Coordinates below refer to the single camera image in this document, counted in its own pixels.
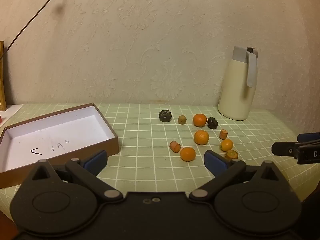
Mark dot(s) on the cut kumquat half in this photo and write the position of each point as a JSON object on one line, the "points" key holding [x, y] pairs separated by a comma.
{"points": [[232, 154]]}

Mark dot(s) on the small brown-green round fruit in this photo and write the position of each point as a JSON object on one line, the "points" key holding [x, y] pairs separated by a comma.
{"points": [[182, 119]]}

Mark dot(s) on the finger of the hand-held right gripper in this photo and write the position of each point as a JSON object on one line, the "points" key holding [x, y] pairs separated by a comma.
{"points": [[283, 149], [308, 137]]}

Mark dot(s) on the smooth small orange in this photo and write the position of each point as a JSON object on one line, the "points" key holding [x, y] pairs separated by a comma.
{"points": [[187, 154]]}

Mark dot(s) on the small kumquat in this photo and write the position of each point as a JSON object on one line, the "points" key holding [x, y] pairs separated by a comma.
{"points": [[226, 145]]}

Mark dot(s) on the dark wrinkled fruit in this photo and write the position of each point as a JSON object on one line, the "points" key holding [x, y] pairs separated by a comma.
{"points": [[165, 116], [212, 123]]}

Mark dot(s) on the large mandarin orange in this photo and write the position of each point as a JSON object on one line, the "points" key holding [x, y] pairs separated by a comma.
{"points": [[200, 120], [201, 137]]}

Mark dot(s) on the green checked tablecloth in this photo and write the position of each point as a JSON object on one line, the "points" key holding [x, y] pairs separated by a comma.
{"points": [[147, 135]]}

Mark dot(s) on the wooden picture frame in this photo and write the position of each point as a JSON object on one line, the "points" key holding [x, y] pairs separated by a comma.
{"points": [[2, 80]]}

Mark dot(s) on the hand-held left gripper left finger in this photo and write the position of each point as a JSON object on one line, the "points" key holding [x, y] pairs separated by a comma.
{"points": [[96, 162]]}

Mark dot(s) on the brown cardboard box white inside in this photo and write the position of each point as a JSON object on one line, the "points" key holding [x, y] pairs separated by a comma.
{"points": [[55, 132]]}

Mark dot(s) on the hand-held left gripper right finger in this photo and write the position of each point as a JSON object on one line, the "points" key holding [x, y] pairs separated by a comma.
{"points": [[215, 162]]}

